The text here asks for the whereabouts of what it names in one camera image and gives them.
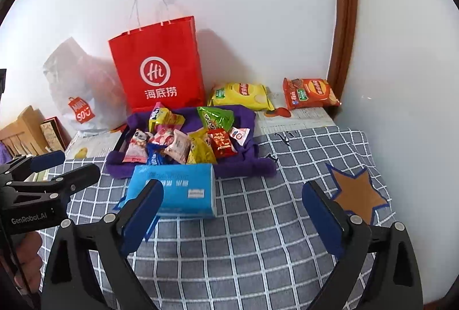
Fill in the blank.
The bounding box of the panda pink snack packet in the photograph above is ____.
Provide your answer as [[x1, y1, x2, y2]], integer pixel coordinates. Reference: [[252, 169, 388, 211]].
[[122, 129, 152, 164]]

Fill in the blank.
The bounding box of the blue snack packet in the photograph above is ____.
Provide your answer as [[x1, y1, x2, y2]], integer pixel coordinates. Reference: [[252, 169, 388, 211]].
[[146, 143, 167, 165]]

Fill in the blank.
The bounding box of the pink yellow snack packet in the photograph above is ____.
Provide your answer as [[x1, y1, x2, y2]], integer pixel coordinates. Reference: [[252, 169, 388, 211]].
[[148, 102, 185, 133]]

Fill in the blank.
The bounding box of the small red snack packet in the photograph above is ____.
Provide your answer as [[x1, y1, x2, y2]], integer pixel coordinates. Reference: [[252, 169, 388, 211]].
[[208, 128, 237, 159]]

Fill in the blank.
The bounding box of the green triangular snack packet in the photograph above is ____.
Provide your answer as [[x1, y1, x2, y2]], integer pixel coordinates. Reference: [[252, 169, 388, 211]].
[[197, 106, 234, 131]]

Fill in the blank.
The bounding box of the strawberry pink snack packet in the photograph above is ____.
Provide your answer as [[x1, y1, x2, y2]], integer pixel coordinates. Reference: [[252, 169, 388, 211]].
[[148, 127, 174, 147]]

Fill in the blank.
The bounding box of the pink white candy packet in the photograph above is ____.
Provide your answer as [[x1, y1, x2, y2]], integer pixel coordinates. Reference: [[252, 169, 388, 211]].
[[229, 127, 250, 147]]

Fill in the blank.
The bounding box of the left hand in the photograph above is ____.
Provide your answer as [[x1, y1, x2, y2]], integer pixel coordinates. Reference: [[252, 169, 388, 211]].
[[14, 231, 43, 293]]

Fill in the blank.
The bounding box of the wooden headboard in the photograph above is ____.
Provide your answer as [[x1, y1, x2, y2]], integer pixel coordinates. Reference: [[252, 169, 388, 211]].
[[1, 106, 48, 156]]

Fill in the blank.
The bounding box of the patterned brown book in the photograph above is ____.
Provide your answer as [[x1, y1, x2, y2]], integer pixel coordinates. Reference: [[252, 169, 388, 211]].
[[40, 117, 71, 151]]

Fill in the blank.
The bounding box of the white Miniso plastic bag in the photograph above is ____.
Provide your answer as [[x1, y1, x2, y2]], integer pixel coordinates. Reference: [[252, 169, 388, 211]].
[[43, 38, 128, 135]]

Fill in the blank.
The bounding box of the pink biscuit packet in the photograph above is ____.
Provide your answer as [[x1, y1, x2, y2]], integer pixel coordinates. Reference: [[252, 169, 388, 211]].
[[164, 130, 190, 165]]

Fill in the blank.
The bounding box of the blue tissue pack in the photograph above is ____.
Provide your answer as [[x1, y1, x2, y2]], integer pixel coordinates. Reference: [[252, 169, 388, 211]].
[[115, 164, 217, 218]]

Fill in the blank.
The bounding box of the grey checked blanket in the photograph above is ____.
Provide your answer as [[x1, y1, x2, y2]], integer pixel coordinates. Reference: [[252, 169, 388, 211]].
[[37, 126, 398, 310]]

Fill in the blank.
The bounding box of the red paper shopping bag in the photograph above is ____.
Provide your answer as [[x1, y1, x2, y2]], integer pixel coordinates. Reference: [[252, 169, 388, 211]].
[[108, 0, 206, 112]]

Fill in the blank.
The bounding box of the purple towel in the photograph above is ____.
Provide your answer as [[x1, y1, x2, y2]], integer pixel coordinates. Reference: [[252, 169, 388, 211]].
[[105, 105, 276, 179]]

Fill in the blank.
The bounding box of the newspaper sheet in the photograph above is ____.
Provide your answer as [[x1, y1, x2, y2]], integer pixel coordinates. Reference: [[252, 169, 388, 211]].
[[254, 92, 334, 137]]

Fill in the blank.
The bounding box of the yellow chips bag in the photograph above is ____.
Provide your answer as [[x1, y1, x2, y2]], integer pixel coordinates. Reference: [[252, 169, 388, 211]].
[[208, 82, 275, 111]]

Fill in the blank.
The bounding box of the orange chips bag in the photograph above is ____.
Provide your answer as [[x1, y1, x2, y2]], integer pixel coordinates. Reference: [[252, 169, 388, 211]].
[[282, 77, 341, 110]]

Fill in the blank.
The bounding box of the brown wooden door frame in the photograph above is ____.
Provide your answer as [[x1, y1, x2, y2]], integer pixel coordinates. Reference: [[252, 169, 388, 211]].
[[328, 0, 358, 100]]

